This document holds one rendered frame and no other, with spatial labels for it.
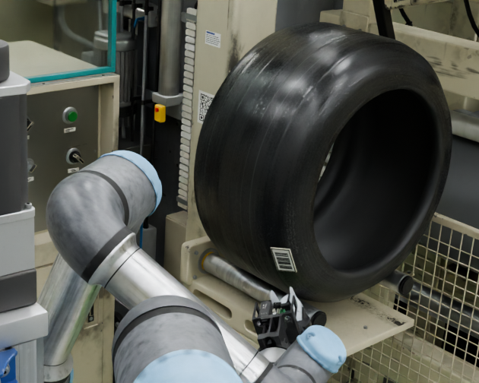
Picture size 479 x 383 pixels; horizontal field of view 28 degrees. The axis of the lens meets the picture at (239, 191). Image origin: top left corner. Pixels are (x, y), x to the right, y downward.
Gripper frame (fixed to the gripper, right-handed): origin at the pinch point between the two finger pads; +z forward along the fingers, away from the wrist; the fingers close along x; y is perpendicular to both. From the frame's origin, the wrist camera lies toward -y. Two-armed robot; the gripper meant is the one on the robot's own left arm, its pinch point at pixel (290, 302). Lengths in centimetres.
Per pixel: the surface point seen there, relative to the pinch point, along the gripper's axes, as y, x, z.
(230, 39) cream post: 37, 7, 47
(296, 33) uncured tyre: 38, -9, 37
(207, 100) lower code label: 24, 17, 49
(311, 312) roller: -11.1, -0.2, 11.9
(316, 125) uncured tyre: 27.2, -11.4, 14.3
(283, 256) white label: 5.5, 0.5, 7.5
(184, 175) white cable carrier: 6, 29, 52
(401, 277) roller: -20.3, -16.5, 32.7
